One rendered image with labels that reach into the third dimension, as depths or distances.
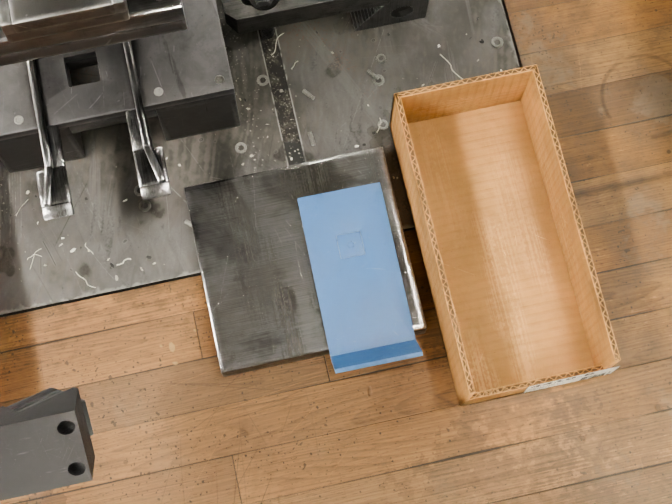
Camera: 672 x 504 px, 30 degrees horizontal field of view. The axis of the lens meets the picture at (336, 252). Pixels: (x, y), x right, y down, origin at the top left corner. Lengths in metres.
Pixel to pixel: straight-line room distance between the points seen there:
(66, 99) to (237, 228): 0.17
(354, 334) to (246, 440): 0.12
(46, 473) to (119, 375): 0.33
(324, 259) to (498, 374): 0.17
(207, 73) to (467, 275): 0.27
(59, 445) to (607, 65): 0.63
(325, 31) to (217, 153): 0.15
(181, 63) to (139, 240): 0.16
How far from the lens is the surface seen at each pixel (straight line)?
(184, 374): 1.03
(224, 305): 1.02
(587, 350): 1.05
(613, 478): 1.04
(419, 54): 1.11
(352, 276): 1.02
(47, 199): 0.99
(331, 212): 1.03
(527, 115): 1.09
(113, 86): 1.02
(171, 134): 1.07
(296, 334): 1.01
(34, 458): 0.71
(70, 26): 0.84
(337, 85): 1.10
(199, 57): 1.02
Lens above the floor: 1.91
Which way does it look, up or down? 75 degrees down
